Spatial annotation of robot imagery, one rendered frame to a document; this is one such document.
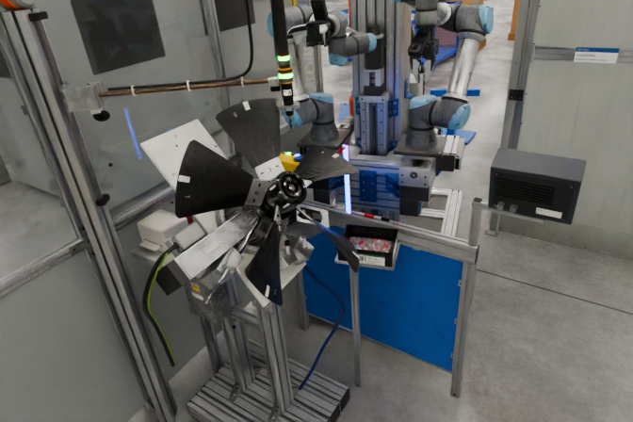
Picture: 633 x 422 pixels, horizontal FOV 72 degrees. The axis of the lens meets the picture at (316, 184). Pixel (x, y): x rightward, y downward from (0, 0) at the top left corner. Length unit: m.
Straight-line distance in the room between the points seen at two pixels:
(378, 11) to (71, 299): 1.77
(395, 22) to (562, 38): 1.09
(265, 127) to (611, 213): 2.37
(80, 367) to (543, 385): 2.05
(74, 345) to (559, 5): 2.86
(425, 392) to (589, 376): 0.79
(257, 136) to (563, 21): 1.96
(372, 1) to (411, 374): 1.81
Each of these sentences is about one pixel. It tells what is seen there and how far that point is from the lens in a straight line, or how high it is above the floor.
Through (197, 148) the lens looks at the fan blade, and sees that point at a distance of 1.29.
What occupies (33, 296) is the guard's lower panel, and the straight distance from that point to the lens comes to 1.85.
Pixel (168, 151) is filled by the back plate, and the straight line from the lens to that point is 1.59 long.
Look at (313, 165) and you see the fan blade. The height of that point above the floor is 1.19.
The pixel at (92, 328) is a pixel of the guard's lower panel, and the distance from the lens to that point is 2.04.
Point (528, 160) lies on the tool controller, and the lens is 1.55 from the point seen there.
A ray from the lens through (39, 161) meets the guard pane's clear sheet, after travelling 1.73.
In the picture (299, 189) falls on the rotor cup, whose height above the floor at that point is 1.21.
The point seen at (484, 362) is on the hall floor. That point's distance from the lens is 2.51.
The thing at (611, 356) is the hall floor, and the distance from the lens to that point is 2.75.
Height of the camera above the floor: 1.87
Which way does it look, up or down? 28 degrees down
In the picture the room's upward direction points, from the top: 5 degrees counter-clockwise
